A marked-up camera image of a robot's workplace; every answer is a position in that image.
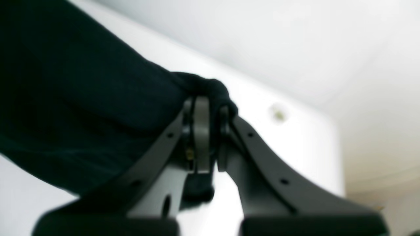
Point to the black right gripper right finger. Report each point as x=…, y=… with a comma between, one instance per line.
x=278, y=201

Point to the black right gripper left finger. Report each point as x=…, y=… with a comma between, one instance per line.
x=144, y=200

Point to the black t-shirt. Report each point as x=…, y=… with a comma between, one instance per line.
x=79, y=105

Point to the right table grommet hole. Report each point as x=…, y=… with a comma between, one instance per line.
x=278, y=113

